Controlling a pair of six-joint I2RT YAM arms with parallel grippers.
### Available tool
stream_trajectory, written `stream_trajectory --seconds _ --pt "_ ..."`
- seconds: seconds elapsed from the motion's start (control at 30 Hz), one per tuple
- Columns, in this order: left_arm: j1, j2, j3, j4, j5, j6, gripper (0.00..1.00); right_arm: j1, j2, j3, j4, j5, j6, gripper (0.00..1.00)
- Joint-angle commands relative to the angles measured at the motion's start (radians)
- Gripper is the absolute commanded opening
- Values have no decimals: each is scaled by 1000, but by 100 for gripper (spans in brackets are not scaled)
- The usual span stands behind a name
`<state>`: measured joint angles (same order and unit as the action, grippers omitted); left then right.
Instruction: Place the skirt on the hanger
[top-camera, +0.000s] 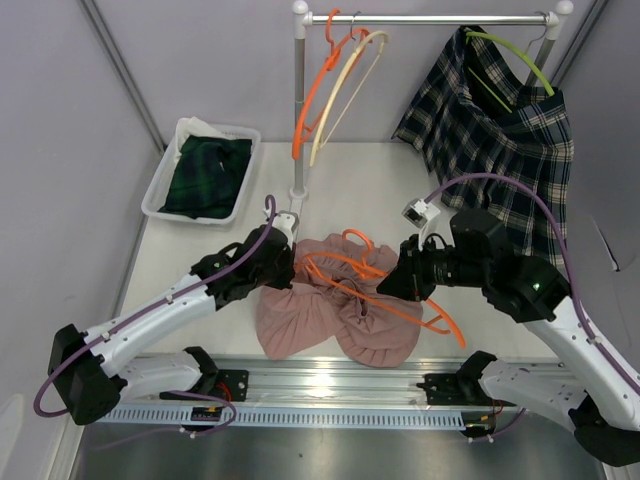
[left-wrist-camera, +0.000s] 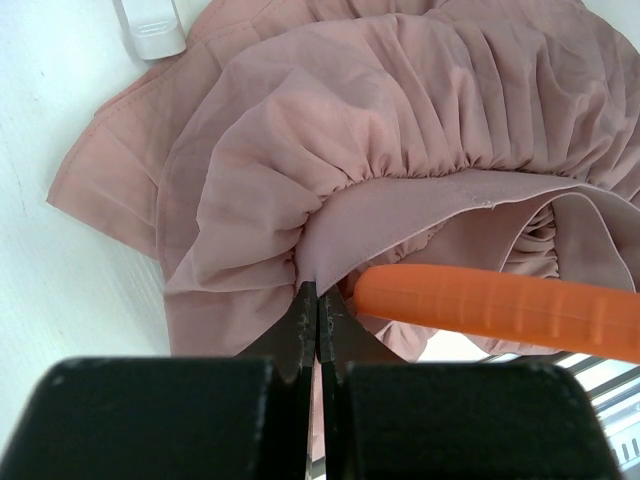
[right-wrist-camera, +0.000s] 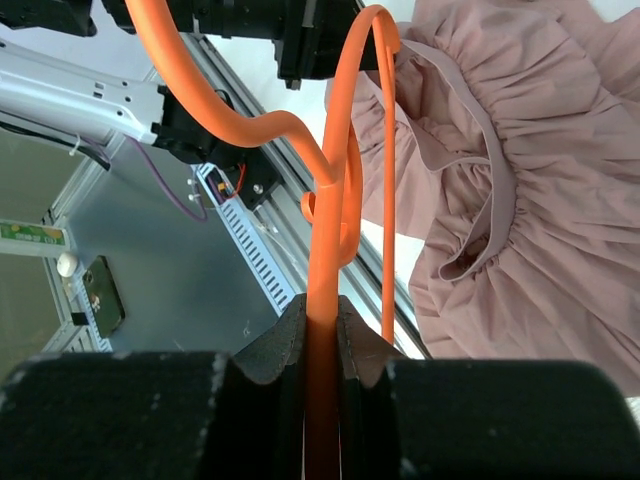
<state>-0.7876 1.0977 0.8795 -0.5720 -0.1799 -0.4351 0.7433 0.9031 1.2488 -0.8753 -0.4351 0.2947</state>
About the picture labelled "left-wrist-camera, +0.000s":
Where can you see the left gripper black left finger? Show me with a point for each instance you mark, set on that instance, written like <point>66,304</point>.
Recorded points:
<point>241,417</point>

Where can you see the silver clothes rack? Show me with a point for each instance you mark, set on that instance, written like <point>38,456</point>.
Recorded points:
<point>152,28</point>

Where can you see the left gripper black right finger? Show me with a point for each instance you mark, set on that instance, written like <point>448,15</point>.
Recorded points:
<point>385,418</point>

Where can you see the pink garment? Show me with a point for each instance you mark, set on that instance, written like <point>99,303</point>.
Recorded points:
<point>303,141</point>

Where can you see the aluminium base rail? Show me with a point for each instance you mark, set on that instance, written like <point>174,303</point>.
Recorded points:
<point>613,389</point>

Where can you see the orange hanger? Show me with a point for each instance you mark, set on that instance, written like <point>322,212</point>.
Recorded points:
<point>549,313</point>

